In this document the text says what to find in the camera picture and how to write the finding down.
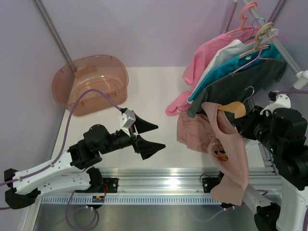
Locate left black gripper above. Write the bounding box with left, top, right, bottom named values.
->
left=99, top=113, right=166, bottom=159

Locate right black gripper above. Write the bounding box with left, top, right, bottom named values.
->
left=233, top=104, right=282, bottom=154

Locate wooden clothes hanger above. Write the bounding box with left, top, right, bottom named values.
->
left=218, top=86, right=255, bottom=119

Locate dusty pink printed t-shirt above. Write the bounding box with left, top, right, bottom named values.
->
left=177, top=102, right=249, bottom=205

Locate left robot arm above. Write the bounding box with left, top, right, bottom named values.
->
left=4, top=117, right=166, bottom=209

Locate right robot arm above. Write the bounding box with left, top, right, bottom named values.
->
left=204, top=103, right=308, bottom=231

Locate dark grey t-shirt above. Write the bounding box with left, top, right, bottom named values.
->
left=187, top=58, right=287, bottom=118

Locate teal t-shirt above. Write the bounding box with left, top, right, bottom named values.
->
left=187, top=44, right=283, bottom=104

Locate white t-shirt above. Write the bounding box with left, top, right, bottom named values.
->
left=192, top=28, right=279, bottom=97

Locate bright pink t-shirt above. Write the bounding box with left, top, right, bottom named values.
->
left=165, top=27, right=257, bottom=116

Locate thin pink hanger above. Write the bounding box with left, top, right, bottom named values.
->
left=233, top=34, right=277, bottom=73

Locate pink plastic hanger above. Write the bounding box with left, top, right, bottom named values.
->
left=224, top=0, right=258, bottom=36

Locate metal clothes rack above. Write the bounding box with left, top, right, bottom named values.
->
left=226, top=0, right=308, bottom=174

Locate transparent brown plastic basket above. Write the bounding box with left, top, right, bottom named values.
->
left=52, top=55, right=129, bottom=111

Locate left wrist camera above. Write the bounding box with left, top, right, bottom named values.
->
left=119, top=108, right=136, bottom=134

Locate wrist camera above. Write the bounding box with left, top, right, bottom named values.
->
left=119, top=108, right=136, bottom=134
left=260, top=91, right=291, bottom=116

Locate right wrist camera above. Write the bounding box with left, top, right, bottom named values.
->
left=260, top=91, right=291, bottom=116

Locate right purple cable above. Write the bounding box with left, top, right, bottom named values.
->
left=276, top=90, right=308, bottom=95

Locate purple cable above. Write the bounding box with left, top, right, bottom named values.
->
left=0, top=89, right=126, bottom=210
left=276, top=90, right=308, bottom=95

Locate aluminium mounting rail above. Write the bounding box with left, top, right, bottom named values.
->
left=43, top=167, right=282, bottom=195

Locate white slotted cable duct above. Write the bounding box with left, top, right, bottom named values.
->
left=41, top=194, right=221, bottom=205

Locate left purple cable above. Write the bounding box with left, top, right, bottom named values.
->
left=0, top=89, right=126, bottom=210

